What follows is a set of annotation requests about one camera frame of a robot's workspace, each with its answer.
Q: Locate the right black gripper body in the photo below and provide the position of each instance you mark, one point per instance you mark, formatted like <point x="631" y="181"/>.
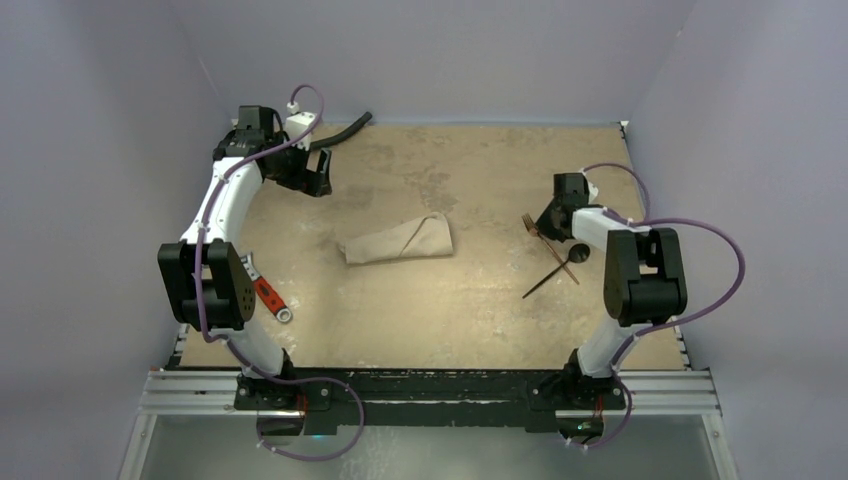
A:
<point x="553" y="221"/>

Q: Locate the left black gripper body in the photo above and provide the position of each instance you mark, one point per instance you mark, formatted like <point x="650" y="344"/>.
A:
<point x="291" y="170"/>

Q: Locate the black spoon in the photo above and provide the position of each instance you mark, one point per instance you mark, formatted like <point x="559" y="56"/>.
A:
<point x="578" y="253"/>

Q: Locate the beige cloth napkin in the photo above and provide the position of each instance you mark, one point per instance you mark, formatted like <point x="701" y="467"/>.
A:
<point x="423" y="237"/>

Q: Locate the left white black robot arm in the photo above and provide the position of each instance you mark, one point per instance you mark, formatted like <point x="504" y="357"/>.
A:
<point x="208" y="285"/>

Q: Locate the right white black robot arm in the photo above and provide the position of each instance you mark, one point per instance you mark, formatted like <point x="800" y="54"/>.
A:
<point x="643" y="284"/>

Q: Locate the black foam tube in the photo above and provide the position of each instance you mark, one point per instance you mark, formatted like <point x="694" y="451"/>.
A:
<point x="343" y="135"/>

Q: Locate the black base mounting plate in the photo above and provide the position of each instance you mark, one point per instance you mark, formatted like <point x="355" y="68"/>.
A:
<point x="536" y="400"/>

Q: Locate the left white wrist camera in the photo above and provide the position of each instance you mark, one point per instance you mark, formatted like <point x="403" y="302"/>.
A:
<point x="298" y="129"/>

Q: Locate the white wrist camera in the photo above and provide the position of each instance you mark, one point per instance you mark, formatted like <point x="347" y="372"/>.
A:
<point x="298" y="129"/>
<point x="592" y="192"/>

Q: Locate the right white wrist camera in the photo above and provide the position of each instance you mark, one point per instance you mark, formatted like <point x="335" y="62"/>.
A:
<point x="592" y="192"/>

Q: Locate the red handled wrench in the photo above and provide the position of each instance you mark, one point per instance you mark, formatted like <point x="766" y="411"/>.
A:
<point x="266" y="293"/>

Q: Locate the aluminium frame rail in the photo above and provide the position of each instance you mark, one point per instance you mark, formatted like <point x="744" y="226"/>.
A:
<point x="215" y="393"/>

